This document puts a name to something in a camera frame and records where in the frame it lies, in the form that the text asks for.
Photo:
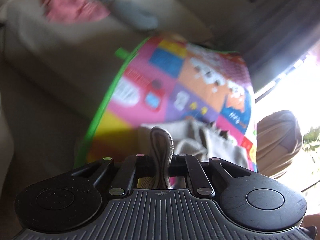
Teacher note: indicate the grey striped garment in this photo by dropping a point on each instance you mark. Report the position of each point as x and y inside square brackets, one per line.
[200, 142]

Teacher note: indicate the green leafy plant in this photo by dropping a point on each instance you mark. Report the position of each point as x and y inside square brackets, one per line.
[312, 140]

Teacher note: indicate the grey cloth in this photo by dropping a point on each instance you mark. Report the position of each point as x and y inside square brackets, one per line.
[136, 13]

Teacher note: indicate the grey curtain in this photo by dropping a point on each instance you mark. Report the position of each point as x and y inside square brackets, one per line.
[280, 35]

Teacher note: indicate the colourful printed play mat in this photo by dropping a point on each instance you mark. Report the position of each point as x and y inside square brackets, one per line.
[180, 85]

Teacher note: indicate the pink cloth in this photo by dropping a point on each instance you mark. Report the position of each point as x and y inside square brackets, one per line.
[75, 5]

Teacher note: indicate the beige sofa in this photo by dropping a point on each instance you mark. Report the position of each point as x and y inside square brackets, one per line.
[55, 62]

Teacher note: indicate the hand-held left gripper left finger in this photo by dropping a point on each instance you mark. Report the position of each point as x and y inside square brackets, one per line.
[140, 165]

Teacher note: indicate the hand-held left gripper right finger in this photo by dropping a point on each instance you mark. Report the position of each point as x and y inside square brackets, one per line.
[185, 165]

